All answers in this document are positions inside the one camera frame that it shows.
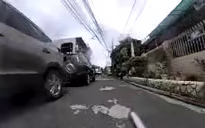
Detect grey asphalt road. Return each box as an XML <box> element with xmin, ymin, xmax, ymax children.
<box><xmin>0</xmin><ymin>75</ymin><xmax>205</xmax><ymax>128</ymax></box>

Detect green bushes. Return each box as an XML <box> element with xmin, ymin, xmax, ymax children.
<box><xmin>109</xmin><ymin>37</ymin><xmax>178</xmax><ymax>80</ymax></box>

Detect pale multi-storey building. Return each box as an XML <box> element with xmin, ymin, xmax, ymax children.
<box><xmin>53</xmin><ymin>36</ymin><xmax>93</xmax><ymax>64</ymax></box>

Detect grey car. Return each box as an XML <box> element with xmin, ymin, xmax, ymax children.
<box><xmin>0</xmin><ymin>0</ymin><xmax>68</xmax><ymax>105</ymax></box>

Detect overhead wires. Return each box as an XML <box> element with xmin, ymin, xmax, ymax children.
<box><xmin>60</xmin><ymin>0</ymin><xmax>148</xmax><ymax>53</ymax></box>

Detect low stone planter wall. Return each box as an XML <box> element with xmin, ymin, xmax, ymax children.
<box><xmin>122</xmin><ymin>76</ymin><xmax>205</xmax><ymax>101</ymax></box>

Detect white vehicle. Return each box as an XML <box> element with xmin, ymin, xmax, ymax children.
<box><xmin>94</xmin><ymin>67</ymin><xmax>104</xmax><ymax>75</ymax></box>

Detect wall with metal fence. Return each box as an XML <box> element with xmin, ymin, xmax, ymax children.
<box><xmin>142</xmin><ymin>13</ymin><xmax>205</xmax><ymax>83</ymax></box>

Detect black car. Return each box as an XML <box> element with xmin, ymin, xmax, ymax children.
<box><xmin>62</xmin><ymin>51</ymin><xmax>97</xmax><ymax>87</ymax></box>

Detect building with green roof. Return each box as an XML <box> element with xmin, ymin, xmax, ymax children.
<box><xmin>143</xmin><ymin>0</ymin><xmax>205</xmax><ymax>48</ymax></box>

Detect robot's own part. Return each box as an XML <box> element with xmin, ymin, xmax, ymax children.
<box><xmin>129</xmin><ymin>111</ymin><xmax>147</xmax><ymax>128</ymax></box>

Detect pale concrete kerb strip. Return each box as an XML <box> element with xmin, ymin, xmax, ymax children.
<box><xmin>123</xmin><ymin>79</ymin><xmax>205</xmax><ymax>118</ymax></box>

